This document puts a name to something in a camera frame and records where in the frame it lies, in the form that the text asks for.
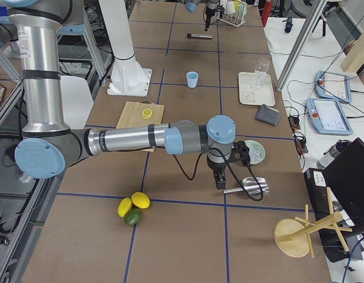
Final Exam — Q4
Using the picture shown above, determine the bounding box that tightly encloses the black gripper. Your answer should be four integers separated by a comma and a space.
203, 8, 223, 31
207, 141, 250, 189

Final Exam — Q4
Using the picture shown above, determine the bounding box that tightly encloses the steel muddler black tip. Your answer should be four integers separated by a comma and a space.
187, 33, 213, 40

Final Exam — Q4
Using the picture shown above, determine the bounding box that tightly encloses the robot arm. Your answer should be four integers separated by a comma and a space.
5, 1, 250, 189
178, 0, 225, 31

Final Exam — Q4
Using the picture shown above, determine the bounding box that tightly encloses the blue plastic cup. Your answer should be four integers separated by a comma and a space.
186, 71, 199, 88

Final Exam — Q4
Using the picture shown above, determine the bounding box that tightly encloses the whole yellow lemon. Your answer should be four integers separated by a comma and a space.
131, 192, 151, 209
117, 198, 133, 218

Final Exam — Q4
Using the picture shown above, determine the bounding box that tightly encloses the steel ice scoop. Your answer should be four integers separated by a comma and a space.
223, 176, 272, 198

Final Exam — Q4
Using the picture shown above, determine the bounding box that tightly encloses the green bowl of ice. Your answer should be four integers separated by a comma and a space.
245, 140, 266, 165

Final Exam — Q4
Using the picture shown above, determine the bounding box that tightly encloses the clear wine glass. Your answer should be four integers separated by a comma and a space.
250, 58, 270, 90

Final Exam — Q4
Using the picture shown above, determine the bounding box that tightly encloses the grey folded cloth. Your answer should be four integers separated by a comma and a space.
255, 104, 280, 126

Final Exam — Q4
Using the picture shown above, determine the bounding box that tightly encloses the cream bear tray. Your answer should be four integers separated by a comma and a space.
238, 72, 276, 107

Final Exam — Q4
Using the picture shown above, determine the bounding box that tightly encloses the black power strip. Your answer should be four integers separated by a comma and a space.
288, 115, 308, 156

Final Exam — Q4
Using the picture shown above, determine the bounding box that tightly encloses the green lime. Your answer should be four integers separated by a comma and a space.
124, 208, 143, 226

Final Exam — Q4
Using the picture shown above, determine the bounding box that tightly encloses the bamboo cutting board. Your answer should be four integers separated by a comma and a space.
115, 101, 164, 152

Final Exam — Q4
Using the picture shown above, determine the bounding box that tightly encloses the black monitor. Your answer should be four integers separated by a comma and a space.
304, 138, 364, 249

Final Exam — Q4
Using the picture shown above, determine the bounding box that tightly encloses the lower teach pendant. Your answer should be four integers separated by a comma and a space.
306, 98, 353, 136

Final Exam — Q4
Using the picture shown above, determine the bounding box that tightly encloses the teach pendant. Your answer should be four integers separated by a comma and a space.
306, 98, 353, 136
315, 71, 352, 103

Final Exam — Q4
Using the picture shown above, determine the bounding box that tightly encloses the upper teach pendant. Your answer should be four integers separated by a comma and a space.
315, 71, 352, 103

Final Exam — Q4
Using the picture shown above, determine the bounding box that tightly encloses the white wire dish rack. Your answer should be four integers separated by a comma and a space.
217, 0, 247, 27

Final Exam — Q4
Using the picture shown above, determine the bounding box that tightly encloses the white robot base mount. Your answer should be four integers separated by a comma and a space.
99, 0, 152, 97

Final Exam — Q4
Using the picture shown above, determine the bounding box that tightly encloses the aluminium frame post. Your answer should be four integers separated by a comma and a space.
276, 0, 328, 92

